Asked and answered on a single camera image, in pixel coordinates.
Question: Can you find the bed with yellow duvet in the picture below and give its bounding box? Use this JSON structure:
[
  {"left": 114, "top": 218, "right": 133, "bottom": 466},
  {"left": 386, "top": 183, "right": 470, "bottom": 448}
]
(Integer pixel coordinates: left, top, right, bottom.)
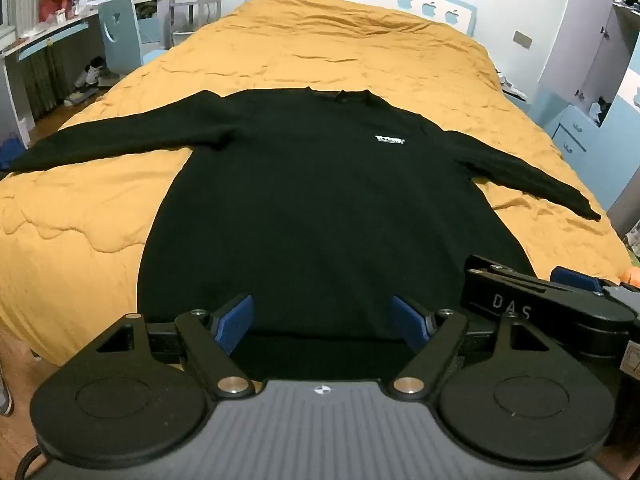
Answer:
[{"left": 0, "top": 0, "right": 633, "bottom": 361}]

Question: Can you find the white sneaker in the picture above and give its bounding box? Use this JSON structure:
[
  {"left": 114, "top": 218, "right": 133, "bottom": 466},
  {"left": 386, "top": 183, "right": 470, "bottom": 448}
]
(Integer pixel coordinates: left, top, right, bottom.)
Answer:
[
  {"left": 75, "top": 57, "right": 121, "bottom": 87},
  {"left": 63, "top": 87, "right": 99, "bottom": 107}
]

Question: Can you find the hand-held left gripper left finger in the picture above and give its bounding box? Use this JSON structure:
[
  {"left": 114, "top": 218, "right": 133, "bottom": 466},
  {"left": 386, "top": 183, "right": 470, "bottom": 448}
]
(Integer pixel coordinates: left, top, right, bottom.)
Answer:
[{"left": 95, "top": 294, "right": 255, "bottom": 402}]

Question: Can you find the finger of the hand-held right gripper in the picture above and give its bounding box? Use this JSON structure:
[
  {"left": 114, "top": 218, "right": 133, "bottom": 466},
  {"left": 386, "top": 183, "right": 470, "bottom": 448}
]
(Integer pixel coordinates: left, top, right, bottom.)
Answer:
[
  {"left": 550, "top": 266, "right": 622, "bottom": 296},
  {"left": 464, "top": 254, "right": 608, "bottom": 307}
]

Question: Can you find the white and blue desk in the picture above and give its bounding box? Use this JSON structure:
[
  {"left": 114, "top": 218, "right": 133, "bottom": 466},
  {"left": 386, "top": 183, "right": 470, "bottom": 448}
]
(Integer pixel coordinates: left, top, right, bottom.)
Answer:
[{"left": 0, "top": 0, "right": 168, "bottom": 147}]

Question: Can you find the blue chair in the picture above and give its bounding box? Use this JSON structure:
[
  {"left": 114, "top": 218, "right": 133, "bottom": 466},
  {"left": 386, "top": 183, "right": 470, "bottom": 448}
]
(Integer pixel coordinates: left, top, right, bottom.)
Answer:
[{"left": 98, "top": 0, "right": 168, "bottom": 79}]

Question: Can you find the dark desk curtain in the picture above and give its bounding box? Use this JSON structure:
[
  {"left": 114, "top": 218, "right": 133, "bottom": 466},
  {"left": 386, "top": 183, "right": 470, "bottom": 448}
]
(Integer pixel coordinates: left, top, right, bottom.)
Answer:
[{"left": 22, "top": 42, "right": 72, "bottom": 121}]

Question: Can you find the red bag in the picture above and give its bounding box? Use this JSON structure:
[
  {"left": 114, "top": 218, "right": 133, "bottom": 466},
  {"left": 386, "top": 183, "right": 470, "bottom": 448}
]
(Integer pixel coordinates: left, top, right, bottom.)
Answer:
[{"left": 39, "top": 0, "right": 81, "bottom": 23}]

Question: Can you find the blue bag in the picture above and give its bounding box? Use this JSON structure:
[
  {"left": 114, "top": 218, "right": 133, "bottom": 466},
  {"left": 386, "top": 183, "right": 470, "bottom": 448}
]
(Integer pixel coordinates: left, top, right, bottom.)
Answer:
[{"left": 0, "top": 132, "right": 24, "bottom": 172}]

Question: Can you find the blue nightstand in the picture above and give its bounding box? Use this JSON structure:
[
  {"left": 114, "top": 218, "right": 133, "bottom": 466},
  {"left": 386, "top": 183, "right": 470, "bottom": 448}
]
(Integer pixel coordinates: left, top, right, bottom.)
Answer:
[{"left": 550, "top": 104, "right": 610, "bottom": 172}]

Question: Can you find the white wardrobe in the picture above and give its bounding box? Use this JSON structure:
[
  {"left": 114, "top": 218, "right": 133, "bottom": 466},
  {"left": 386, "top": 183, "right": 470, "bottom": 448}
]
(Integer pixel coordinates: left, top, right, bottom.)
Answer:
[{"left": 537, "top": 0, "right": 640, "bottom": 133}]

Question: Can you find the grey rolling cart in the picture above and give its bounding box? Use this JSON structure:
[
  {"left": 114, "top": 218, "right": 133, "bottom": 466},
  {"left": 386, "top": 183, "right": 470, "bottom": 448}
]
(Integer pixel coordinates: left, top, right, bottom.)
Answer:
[{"left": 170, "top": 0, "right": 224, "bottom": 50}]

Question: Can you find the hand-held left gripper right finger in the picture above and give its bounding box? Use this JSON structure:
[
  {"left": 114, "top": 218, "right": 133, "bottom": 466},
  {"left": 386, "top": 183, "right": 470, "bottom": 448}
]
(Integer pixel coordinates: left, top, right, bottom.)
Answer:
[{"left": 391, "top": 294, "right": 548, "bottom": 402}]

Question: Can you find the black sweater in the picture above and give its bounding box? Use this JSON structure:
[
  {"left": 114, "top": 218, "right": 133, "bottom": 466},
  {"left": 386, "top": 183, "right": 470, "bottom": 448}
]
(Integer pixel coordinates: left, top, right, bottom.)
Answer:
[{"left": 7, "top": 87, "right": 603, "bottom": 383}]

